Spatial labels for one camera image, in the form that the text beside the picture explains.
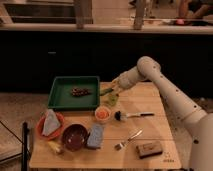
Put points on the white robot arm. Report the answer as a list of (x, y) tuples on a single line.
[(196, 120)]

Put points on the black dish brush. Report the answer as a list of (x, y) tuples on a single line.
[(121, 116)]

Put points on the grey folded cloth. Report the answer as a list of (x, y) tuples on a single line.
[(51, 123)]

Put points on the person in background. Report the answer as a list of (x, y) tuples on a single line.
[(192, 12)]

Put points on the black chair frame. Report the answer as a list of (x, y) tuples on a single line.
[(25, 153)]

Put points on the green plastic cup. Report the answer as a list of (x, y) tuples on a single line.
[(112, 99)]

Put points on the green pepper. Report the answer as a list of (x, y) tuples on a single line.
[(105, 91)]

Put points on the small cup with orange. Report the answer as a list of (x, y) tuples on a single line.
[(102, 114)]

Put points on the bunch of dark grapes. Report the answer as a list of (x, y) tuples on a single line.
[(78, 92)]

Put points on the green plastic tray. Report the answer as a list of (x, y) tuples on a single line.
[(60, 97)]

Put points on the metal fork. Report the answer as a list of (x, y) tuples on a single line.
[(122, 144)]

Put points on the blue sponge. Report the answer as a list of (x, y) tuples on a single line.
[(96, 136)]

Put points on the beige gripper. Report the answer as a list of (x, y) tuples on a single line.
[(115, 86)]

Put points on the brown wooden block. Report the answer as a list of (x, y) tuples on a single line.
[(149, 149)]

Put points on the dark red bowl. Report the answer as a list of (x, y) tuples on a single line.
[(74, 137)]

